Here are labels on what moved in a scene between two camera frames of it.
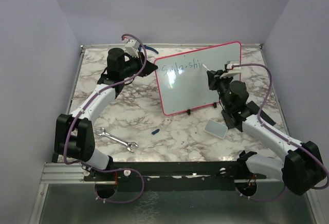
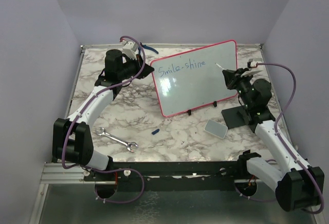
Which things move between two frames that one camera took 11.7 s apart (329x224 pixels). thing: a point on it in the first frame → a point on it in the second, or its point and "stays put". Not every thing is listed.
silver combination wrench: x=101 y=131 stays put
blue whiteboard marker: x=206 y=68 → x=220 y=67
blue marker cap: x=155 y=131 stays put
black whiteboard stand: x=215 y=105 stays put
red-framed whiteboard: x=182 y=80 stays put
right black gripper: x=214 y=78 → x=232 y=77
